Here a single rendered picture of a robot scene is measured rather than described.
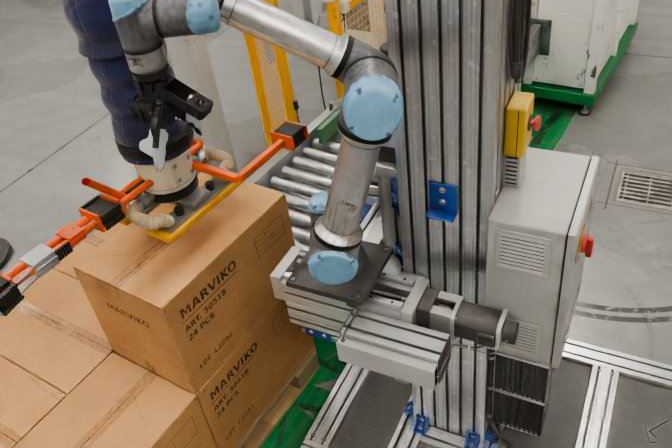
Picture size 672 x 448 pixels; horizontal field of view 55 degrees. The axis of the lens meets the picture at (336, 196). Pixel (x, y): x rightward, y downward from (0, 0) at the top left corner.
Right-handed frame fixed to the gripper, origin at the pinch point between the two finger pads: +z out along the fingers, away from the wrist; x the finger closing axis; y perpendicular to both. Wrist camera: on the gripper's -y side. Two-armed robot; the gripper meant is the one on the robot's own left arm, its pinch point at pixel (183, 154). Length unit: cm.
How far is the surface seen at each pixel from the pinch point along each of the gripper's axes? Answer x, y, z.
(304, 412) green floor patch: -38, 16, 152
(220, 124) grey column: -157, 126, 103
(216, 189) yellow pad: -40, 31, 44
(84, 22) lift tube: -22, 42, -18
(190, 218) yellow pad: -25, 31, 45
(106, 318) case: -4, 60, 78
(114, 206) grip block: -10, 41, 31
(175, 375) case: -1, 33, 92
